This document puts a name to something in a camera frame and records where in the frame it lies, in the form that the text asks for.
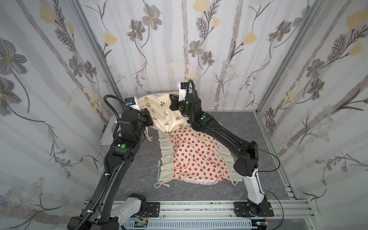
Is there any cream bear print pillow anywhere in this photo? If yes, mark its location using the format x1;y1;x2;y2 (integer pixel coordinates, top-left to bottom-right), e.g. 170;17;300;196
138;93;188;141

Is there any strawberry print pillow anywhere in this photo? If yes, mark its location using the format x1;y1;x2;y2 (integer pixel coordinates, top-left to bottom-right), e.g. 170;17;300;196
155;126;242;188

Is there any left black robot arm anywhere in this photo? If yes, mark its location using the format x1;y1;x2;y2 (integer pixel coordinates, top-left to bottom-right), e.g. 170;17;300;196
67;109;153;230

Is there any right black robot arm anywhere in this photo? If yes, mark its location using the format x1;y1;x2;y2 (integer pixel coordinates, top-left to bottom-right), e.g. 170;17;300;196
169;94;269;217

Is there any silver metal case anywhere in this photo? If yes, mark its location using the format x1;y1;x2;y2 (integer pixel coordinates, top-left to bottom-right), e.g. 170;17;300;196
99;121;114;148

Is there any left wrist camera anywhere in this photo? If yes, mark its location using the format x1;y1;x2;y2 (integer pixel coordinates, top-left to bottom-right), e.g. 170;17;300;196
125;97;140;111

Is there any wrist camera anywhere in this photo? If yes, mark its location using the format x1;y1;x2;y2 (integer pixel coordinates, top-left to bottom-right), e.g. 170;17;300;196
178;82;188;102
125;97;140;111

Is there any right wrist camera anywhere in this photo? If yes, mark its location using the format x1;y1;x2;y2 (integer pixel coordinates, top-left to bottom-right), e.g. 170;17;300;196
178;82;188;102

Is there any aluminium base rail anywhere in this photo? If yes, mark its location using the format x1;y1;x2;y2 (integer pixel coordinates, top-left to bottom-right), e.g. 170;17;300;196
77;200;323;230

